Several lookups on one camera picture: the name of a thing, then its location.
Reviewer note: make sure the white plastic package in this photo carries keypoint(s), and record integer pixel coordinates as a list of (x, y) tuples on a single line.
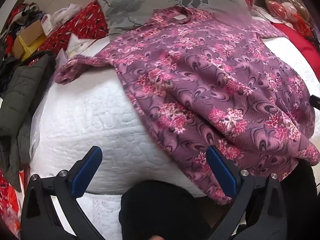
[(61, 15)]

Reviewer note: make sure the yellow box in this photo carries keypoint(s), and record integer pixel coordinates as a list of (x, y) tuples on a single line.
[(31, 46)]

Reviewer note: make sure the grey floral pillow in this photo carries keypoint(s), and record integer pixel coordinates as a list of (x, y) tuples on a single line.
[(140, 2)]

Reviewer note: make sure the white quilted blanket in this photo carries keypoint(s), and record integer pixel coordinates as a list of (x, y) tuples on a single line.
[(87, 120)]

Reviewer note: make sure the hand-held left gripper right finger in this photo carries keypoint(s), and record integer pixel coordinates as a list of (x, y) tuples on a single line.
[(221, 171)]

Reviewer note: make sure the wrapped gift basket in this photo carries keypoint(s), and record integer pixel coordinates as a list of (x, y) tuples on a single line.
[(285, 2)]

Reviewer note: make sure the red floral bedsheet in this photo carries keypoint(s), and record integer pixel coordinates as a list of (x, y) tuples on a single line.
[(85, 22)]

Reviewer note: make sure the grey padded jacket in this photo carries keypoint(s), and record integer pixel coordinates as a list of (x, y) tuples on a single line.
[(22, 87)]

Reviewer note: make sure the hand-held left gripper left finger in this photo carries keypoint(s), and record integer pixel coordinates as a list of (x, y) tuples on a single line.
[(86, 170)]

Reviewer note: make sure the red cushion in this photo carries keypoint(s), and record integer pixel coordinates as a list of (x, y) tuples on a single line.
[(297, 38)]

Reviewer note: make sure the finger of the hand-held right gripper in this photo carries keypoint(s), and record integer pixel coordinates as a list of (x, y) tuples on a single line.
[(315, 101)]

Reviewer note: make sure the person's black pants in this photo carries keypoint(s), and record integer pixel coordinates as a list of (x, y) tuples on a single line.
[(155, 205)]

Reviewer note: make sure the cardboard box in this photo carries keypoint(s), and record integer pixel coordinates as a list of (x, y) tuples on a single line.
[(31, 31)]

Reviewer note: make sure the purple floral shirt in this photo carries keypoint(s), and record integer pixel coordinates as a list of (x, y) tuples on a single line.
[(200, 80)]

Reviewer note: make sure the pile of colourful clothes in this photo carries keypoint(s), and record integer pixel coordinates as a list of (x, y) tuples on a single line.
[(20, 17)]

